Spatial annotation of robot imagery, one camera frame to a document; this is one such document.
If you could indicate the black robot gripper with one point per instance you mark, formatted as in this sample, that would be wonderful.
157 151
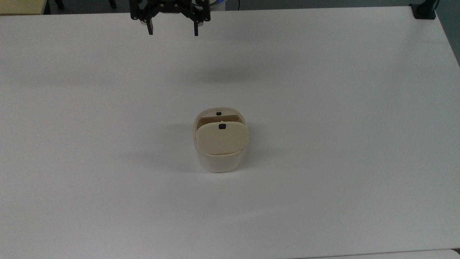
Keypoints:
169 5

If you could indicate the black table clamp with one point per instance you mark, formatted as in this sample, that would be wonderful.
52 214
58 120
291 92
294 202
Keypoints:
424 10

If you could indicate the dark chair leg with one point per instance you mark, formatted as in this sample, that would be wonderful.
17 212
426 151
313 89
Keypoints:
59 4
112 3

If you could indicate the beige trash bin lid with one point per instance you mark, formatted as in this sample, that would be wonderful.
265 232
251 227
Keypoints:
222 140

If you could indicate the white round trash bin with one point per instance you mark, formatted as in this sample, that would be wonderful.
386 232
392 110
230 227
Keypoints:
220 163

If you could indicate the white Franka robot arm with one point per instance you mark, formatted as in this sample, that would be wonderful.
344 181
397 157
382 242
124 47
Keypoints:
217 3

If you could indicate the light wooden table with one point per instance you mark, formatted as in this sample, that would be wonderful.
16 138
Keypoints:
21 5

